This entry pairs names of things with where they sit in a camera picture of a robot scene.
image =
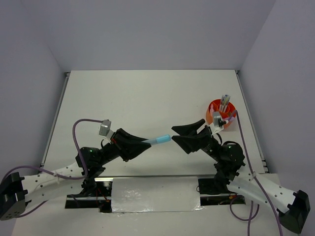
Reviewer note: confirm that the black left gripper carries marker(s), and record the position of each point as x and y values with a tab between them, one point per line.
127	145

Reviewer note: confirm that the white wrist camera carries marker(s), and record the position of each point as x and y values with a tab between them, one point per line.
105	129
217	124

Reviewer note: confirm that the orange round pen holder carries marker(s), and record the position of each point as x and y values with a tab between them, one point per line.
224	115

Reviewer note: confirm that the light blue highlighter marker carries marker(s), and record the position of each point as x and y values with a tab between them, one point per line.
158	140

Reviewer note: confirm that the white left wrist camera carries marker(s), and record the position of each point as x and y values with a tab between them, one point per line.
105	129

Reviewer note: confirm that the clear blue spray bottle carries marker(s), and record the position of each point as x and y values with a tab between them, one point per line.
223	102

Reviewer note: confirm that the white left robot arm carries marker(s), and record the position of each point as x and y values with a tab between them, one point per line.
19	193

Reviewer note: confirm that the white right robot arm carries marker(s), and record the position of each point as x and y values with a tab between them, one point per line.
234	175

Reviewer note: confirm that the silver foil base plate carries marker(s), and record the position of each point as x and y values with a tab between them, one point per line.
153	194

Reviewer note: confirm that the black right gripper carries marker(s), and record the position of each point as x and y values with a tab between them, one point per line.
191	143

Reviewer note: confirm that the clear blue gel pen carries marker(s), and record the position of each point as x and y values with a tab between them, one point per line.
227	102

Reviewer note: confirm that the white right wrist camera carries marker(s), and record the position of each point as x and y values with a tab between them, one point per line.
217	124

